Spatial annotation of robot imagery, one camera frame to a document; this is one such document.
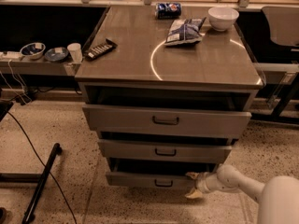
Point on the grey drawer cabinet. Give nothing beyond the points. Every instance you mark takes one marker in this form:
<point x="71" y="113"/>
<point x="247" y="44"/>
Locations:
<point x="216" y="74"/>

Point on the grey chair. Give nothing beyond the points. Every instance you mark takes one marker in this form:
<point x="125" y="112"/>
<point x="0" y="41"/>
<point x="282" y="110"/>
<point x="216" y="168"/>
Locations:
<point x="283" y="24"/>

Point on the blue white chip bag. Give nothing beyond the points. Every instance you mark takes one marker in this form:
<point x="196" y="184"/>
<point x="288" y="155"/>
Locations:
<point x="185" y="32"/>

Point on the grey drawer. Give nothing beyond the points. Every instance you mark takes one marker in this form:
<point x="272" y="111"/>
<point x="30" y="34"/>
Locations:
<point x="151" y="151"/>
<point x="154" y="174"/>
<point x="166" y="121"/>

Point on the grey middle drawer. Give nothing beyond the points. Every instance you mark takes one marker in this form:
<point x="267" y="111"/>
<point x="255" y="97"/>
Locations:
<point x="151" y="151"/>

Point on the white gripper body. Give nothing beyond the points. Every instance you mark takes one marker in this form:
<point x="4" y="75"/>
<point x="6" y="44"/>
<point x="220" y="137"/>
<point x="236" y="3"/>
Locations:
<point x="203" y="183"/>

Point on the white paper cup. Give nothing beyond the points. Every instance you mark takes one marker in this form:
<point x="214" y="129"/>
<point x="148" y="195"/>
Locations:
<point x="75" y="52"/>

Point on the grey bottom drawer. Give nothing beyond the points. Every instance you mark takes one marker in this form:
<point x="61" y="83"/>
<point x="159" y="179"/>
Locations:
<point x="154" y="174"/>

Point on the grey side shelf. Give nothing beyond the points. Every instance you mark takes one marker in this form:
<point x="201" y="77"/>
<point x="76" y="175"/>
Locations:
<point x="40" y="68"/>

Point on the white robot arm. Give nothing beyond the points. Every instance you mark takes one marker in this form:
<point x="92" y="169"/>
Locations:
<point x="278" y="198"/>

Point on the grey top drawer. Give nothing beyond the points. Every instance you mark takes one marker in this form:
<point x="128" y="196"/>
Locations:
<point x="166" y="121"/>

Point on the black floor stand bar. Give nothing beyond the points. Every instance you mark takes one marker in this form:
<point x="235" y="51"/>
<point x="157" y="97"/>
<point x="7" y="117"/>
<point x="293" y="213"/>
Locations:
<point x="29" y="214"/>

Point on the blue white small bowl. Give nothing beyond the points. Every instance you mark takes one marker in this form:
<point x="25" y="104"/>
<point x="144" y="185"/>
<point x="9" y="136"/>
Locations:
<point x="33" y="51"/>

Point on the blue soda can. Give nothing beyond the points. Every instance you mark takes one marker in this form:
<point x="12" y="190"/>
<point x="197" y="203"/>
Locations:
<point x="169" y="10"/>

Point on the white power strip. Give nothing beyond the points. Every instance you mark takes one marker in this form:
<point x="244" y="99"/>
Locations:
<point x="10" y="55"/>

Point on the black chocolate bar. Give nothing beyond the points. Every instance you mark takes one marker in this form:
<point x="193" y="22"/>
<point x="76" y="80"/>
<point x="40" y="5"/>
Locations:
<point x="100" y="50"/>

